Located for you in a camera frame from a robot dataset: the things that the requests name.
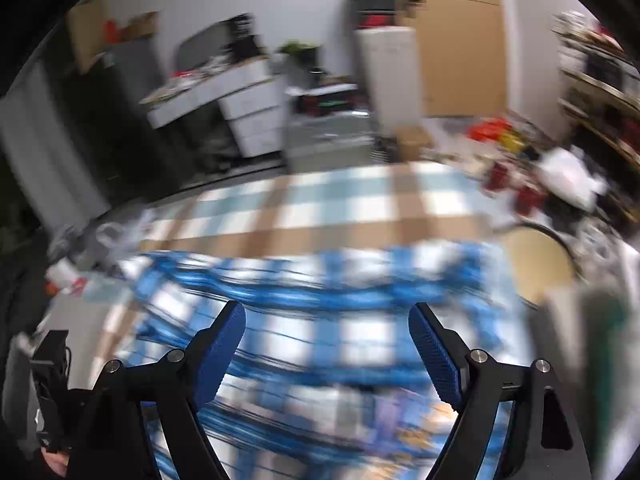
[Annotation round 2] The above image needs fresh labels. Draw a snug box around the cardboard box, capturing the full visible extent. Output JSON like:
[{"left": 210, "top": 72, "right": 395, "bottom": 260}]
[{"left": 122, "top": 11, "right": 160, "bottom": 41}]

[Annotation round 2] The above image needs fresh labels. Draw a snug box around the white drawer desk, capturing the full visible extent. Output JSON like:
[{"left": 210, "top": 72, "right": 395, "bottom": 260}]
[{"left": 146, "top": 56, "right": 286, "bottom": 158}]

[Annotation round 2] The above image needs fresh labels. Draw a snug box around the silver suitcase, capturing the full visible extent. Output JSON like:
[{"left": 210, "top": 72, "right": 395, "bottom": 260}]
[{"left": 282, "top": 110, "right": 378, "bottom": 174}]

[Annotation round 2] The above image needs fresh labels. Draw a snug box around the brown blue checked bed sheet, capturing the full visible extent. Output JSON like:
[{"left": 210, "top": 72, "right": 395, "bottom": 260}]
[{"left": 93, "top": 162, "right": 491, "bottom": 368}]

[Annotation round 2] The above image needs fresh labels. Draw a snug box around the white tall cabinet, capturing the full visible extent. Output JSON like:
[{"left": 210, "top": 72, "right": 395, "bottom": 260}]
[{"left": 356, "top": 26, "right": 424, "bottom": 136}]

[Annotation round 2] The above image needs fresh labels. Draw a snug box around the dark low cabinet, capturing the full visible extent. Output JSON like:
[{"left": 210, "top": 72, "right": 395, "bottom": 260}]
[{"left": 60, "top": 39, "right": 194, "bottom": 206}]

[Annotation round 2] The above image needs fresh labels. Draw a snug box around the green plant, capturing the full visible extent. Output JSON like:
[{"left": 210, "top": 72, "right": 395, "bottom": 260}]
[{"left": 278, "top": 40, "right": 319, "bottom": 63}]

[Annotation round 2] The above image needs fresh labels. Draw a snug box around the wooden door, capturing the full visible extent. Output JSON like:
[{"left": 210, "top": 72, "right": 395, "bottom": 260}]
[{"left": 405, "top": 0, "right": 506, "bottom": 116}]

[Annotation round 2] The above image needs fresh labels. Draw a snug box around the person left hand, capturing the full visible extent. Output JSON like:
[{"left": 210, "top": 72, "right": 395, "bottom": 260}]
[{"left": 40, "top": 448, "right": 70, "bottom": 478}]

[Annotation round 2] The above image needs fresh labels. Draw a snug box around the black box on suitcase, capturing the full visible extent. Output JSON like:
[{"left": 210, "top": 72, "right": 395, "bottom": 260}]
[{"left": 286, "top": 82, "right": 367, "bottom": 117}]

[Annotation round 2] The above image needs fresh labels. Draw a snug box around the blue white plaid cloth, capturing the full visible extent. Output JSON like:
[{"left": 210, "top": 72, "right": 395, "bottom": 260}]
[{"left": 116, "top": 242, "right": 532, "bottom": 479}]

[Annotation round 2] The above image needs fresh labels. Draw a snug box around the wooden shelf rack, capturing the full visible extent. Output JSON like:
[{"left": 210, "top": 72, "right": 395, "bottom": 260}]
[{"left": 551, "top": 11, "right": 639, "bottom": 169}]

